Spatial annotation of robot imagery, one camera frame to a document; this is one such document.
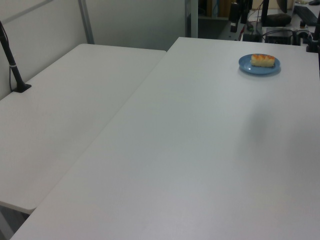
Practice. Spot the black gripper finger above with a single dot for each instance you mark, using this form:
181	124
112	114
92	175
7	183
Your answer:
233	27
244	17

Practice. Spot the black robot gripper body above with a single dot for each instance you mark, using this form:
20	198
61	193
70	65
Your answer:
233	12

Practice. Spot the orange glazed bread loaf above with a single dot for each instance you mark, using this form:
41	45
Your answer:
263	60

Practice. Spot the grey metal cabinet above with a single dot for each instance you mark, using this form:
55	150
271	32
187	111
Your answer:
212	27

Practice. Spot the black monitor stand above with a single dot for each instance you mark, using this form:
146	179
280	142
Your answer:
273	18

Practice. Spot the black electronics box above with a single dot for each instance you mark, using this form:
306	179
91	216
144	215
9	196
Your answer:
278	36

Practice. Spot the blue round plate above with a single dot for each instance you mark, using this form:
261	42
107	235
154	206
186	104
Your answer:
250	67

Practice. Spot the black keyboard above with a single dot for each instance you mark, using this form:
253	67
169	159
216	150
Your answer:
305	14

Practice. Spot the white side table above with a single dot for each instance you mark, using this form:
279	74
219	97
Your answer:
62	112

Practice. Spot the black clamp mount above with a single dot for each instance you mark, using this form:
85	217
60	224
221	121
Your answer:
313	37

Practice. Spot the grey metal frame post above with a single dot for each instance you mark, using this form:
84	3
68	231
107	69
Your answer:
86	22

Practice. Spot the black camera stand pole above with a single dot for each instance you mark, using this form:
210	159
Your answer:
11	62

